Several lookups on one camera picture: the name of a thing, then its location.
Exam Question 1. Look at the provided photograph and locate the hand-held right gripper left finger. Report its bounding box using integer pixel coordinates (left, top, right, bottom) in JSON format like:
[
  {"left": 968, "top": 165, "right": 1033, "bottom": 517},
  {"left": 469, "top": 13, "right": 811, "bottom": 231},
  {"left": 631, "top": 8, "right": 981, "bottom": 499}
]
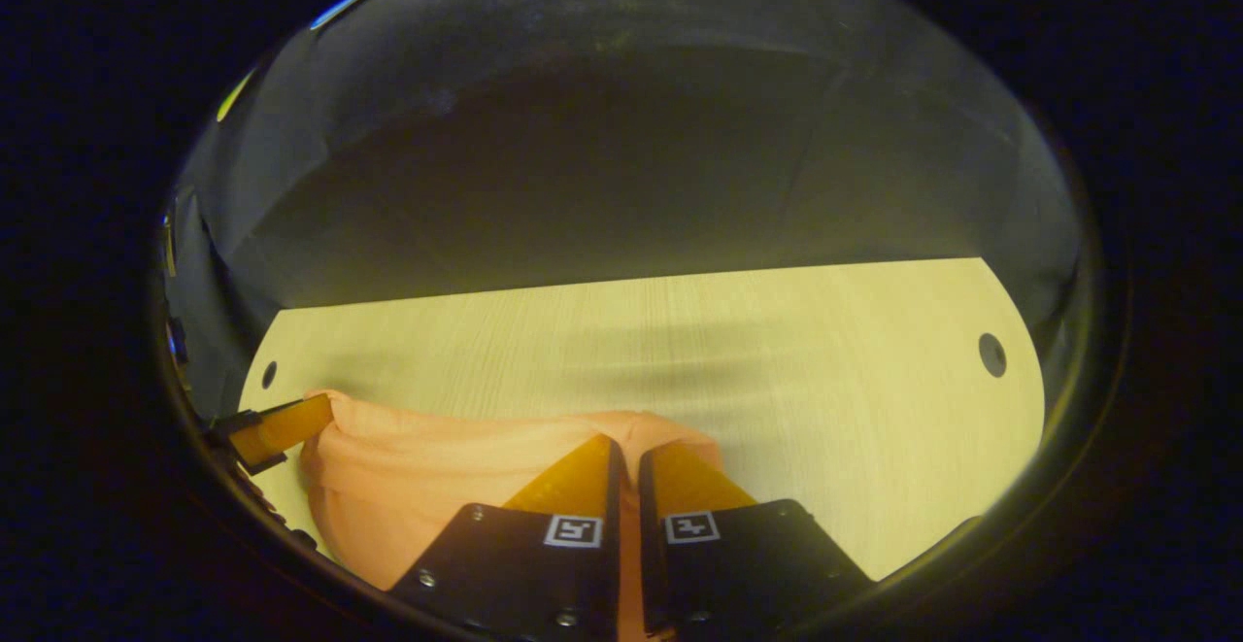
[{"left": 386, "top": 433, "right": 624, "bottom": 642}]

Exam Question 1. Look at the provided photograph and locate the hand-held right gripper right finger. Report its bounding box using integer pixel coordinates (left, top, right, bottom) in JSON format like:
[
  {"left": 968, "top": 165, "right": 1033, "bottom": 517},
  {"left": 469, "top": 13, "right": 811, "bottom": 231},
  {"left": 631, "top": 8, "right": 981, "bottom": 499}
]
[{"left": 637, "top": 443, "right": 875, "bottom": 641}]

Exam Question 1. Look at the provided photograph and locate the orange T-shirt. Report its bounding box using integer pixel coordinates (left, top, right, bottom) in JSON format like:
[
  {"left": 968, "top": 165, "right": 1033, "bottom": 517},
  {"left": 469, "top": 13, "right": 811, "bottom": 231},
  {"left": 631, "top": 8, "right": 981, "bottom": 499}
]
[{"left": 299, "top": 389, "right": 724, "bottom": 642}]

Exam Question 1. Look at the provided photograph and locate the black backdrop cloth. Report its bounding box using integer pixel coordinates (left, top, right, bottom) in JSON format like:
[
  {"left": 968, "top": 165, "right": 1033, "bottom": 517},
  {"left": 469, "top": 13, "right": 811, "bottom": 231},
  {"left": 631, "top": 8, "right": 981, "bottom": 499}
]
[{"left": 160, "top": 0, "right": 1084, "bottom": 420}]

